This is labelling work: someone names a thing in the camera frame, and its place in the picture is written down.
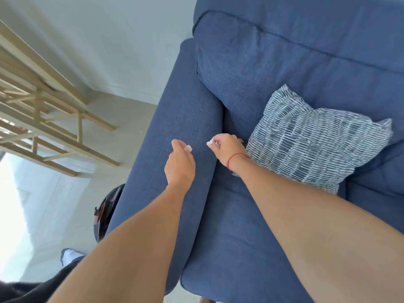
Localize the person's right hand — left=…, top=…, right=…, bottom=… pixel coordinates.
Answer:
left=211, top=133, right=251, bottom=170

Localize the person's left hand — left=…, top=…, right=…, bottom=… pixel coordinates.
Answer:
left=164, top=139, right=197, bottom=188

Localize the person's right forearm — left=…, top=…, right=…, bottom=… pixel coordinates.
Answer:
left=230, top=154, right=404, bottom=303

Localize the person's left forearm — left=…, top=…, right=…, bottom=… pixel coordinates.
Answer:
left=47, top=182, right=195, bottom=303

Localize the blue fabric sofa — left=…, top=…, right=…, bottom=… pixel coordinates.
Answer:
left=104, top=0, right=404, bottom=303

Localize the blue white striped throw pillow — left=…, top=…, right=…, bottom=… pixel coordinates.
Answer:
left=232, top=84, right=393, bottom=195

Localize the black plastic bag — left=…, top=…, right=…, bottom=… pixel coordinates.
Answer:
left=93, top=183, right=126, bottom=243

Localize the blue sofa seat cushion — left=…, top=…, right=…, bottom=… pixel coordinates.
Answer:
left=345, top=143, right=404, bottom=235
left=180, top=169, right=348, bottom=303

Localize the blue sofa back cushion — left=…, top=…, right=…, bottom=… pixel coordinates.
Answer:
left=192, top=9, right=404, bottom=152

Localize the light wooden shelf rack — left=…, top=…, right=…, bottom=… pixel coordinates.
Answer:
left=0, top=19, right=121, bottom=178

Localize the white sock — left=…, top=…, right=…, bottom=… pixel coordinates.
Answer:
left=60, top=248, right=86, bottom=267

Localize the person's black trouser leg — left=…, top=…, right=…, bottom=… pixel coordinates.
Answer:
left=0, top=255, right=86, bottom=303

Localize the red string bracelet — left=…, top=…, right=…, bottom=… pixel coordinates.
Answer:
left=227, top=153, right=252, bottom=172

